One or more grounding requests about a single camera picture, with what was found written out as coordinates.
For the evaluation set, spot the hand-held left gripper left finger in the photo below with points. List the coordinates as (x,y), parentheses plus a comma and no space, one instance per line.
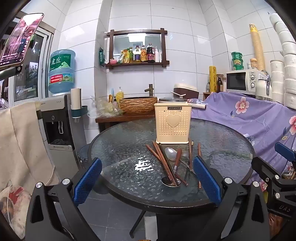
(89,180)

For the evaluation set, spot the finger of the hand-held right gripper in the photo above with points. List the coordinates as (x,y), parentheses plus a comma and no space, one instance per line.
(261,166)
(284,150)

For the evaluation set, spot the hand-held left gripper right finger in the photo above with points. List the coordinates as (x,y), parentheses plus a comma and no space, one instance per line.
(207,180)

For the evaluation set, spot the beige plastic utensil holder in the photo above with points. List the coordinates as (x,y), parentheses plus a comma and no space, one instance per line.
(172,129)

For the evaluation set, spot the dark round stool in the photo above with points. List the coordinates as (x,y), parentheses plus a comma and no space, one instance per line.
(83,150)

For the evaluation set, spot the purple floral cloth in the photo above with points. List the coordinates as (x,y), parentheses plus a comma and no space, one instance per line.
(254,120)

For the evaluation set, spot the round glass table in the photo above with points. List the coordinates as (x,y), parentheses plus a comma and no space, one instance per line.
(129,143)

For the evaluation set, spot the grey water dispenser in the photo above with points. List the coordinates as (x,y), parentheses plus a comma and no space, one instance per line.
(57,129)

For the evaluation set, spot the teal cup holder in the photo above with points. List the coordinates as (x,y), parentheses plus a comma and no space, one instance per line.
(81,112)

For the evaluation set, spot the stack of white paper bowls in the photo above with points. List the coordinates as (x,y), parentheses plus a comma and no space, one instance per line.
(276,81)
(289,58)

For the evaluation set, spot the wooden counter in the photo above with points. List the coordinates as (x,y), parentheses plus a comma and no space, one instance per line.
(120,118)

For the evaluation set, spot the clear plastic bags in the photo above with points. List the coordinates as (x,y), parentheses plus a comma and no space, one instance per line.
(105,107)

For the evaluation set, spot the white paper roll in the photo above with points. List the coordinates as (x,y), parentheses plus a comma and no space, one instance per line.
(198,106)

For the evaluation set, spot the beige cloth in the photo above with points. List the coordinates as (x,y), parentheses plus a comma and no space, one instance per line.
(23,143)

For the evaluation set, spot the red patterned fabric bag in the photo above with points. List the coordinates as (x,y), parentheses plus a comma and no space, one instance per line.
(13,204)

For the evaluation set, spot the white microwave oven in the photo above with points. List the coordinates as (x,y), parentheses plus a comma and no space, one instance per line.
(240,81)

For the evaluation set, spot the white paper cup tube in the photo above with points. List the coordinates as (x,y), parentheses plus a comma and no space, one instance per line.
(75,97)

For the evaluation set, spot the pot with glass lid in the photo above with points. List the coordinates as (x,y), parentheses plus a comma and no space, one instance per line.
(172,100)

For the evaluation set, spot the yellow soap pump bottle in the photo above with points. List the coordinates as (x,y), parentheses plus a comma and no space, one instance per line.
(119,96)

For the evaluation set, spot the woven pattern sink basin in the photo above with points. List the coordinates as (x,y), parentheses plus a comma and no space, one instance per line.
(138,104)

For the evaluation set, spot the white rice paddle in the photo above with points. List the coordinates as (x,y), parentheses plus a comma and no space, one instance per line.
(178,93)

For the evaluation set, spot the brown glass bottle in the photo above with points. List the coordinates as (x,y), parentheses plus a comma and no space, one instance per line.
(219,84)

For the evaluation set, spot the orange lidded jar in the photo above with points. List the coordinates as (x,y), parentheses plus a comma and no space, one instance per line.
(253,63)

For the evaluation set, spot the brown beige rice cooker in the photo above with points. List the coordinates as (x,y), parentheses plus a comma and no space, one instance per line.
(188,89)

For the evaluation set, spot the yellow wrap roll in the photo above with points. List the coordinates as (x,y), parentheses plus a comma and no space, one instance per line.
(212,80)

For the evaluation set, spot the tall stack of paper cups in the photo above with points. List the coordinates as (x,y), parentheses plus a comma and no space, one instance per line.
(257,46)

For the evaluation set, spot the bronze faucet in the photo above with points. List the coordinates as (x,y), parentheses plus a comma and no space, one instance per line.
(150,89)

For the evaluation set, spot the blue water jug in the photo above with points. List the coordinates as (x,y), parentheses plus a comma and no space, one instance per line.
(61,69)

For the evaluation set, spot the window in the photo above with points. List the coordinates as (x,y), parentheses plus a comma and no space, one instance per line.
(32,76)

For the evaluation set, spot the pink apple shaped container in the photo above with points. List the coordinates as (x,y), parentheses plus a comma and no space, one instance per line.
(113,62)

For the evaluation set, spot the green hanging packet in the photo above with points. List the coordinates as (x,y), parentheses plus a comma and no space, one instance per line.
(101,56)

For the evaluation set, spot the yellow green seasoning packet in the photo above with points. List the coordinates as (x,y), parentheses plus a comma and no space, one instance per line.
(124,56)

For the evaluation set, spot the green glass bottle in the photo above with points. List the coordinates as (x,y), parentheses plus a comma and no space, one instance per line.
(131,55)

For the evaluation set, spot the white plastic bottle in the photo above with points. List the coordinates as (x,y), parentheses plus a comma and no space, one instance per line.
(157,55)

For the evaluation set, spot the dark capped sauce bottle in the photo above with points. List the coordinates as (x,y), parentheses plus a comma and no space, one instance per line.
(137,54)

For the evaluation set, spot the orange labelled brown bottle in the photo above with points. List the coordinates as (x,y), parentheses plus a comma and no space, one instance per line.
(143,53)

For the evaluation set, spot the dark soy sauce bottle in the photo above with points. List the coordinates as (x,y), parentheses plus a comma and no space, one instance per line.
(150,52)

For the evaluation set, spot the wooden framed mirror shelf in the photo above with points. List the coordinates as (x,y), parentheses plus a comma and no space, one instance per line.
(136,31)

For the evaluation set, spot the smartphone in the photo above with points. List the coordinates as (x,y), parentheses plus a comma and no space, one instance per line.
(20,39)

